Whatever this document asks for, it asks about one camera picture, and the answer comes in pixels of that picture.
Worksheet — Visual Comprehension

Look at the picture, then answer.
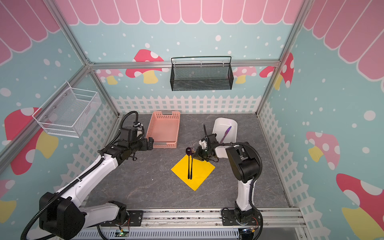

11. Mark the purple metal fork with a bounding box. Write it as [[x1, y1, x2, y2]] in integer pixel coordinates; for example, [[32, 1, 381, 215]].
[[190, 148, 195, 180]]

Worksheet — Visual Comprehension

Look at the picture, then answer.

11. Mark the yellow paper napkin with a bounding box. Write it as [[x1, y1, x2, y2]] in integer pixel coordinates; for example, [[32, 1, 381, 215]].
[[171, 155, 215, 191]]

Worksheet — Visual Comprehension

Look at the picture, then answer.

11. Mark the purple metal spoon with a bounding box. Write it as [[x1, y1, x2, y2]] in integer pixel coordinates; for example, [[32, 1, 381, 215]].
[[186, 147, 193, 180]]

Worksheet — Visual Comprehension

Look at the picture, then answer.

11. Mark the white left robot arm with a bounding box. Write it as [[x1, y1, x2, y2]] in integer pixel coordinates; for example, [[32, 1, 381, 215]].
[[20, 111, 154, 240]]

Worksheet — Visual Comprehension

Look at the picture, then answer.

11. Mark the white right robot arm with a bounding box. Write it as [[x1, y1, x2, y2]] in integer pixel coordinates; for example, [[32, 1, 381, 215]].
[[192, 125, 264, 240]]

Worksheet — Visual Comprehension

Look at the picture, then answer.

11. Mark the pink perforated plastic basket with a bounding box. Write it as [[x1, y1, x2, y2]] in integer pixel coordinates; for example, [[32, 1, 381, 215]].
[[147, 111, 181, 149]]

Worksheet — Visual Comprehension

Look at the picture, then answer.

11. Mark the white plastic tub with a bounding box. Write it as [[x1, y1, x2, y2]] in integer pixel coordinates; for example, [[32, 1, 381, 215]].
[[212, 118, 238, 143]]

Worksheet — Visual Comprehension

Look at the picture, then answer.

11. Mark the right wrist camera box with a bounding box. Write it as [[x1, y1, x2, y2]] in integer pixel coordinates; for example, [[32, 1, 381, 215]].
[[200, 134, 218, 149]]

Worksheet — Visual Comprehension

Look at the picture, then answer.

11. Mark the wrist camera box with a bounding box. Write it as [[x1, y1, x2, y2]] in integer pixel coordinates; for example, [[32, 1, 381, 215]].
[[118, 126, 144, 143], [200, 134, 218, 149]]

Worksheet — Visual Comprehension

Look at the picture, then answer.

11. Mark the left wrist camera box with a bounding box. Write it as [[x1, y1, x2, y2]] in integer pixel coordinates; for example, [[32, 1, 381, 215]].
[[118, 126, 144, 143]]

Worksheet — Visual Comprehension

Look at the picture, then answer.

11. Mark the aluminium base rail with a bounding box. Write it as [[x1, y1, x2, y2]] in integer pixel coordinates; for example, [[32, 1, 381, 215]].
[[75, 208, 311, 240]]

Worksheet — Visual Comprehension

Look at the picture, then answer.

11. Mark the black mesh wall basket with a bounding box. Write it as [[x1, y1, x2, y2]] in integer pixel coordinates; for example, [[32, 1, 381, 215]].
[[170, 56, 234, 91]]

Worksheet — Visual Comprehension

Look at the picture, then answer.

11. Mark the white wire wall basket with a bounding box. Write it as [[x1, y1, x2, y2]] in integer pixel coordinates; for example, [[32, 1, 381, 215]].
[[32, 82, 102, 138]]

